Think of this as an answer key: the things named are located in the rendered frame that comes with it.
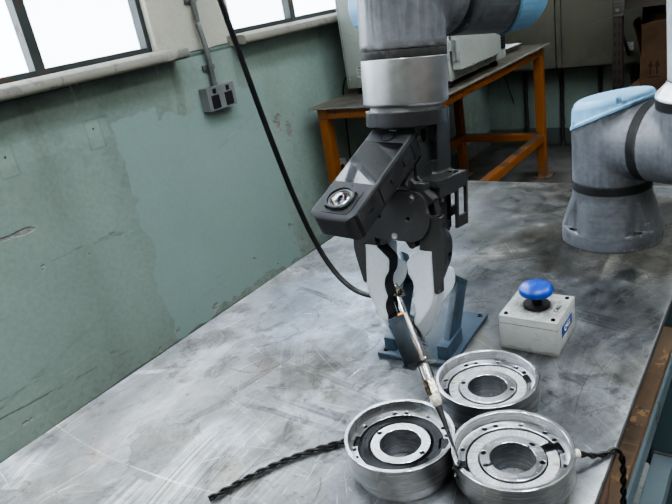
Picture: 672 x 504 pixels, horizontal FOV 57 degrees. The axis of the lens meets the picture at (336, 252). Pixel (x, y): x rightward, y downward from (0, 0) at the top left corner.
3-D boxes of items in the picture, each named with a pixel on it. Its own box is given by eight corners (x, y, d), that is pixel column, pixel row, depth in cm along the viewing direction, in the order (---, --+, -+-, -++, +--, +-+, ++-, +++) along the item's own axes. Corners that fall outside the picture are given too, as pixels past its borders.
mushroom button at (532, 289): (548, 330, 74) (547, 293, 72) (515, 325, 76) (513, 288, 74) (559, 314, 77) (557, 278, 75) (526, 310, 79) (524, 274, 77)
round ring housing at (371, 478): (339, 504, 57) (332, 469, 56) (362, 429, 67) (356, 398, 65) (455, 511, 55) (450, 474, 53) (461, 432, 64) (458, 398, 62)
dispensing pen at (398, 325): (436, 461, 54) (372, 286, 60) (446, 458, 58) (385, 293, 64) (460, 453, 54) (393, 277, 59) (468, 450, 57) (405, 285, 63)
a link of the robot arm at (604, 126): (601, 161, 105) (601, 80, 100) (680, 172, 95) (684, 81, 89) (554, 181, 100) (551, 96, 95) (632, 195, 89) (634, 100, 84)
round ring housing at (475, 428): (475, 540, 51) (470, 502, 50) (442, 455, 61) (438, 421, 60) (598, 515, 52) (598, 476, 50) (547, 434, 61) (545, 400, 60)
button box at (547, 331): (559, 357, 73) (558, 321, 71) (500, 347, 77) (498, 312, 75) (578, 324, 79) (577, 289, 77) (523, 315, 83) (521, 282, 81)
